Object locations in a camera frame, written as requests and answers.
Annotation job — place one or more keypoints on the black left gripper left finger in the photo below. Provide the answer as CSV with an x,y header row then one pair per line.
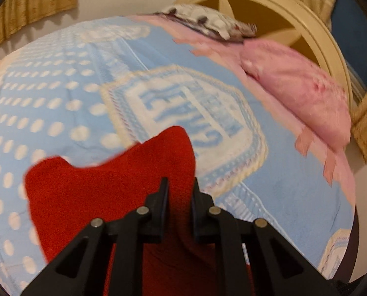
x,y
107,256

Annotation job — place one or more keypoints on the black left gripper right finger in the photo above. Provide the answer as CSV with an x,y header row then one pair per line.
x,y
252,257

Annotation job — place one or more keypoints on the red knitted sweater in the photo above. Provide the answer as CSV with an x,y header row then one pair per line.
x,y
63,199

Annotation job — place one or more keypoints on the pink blanket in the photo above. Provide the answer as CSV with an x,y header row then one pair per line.
x,y
297,93

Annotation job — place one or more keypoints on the blue polka dot bedspread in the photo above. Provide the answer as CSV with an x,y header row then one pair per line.
x,y
92,91

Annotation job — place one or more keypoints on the black white patterned pillow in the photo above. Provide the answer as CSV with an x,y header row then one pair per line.
x,y
209,22

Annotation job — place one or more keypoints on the cream wooden headboard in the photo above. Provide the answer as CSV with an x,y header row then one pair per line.
x,y
291,23

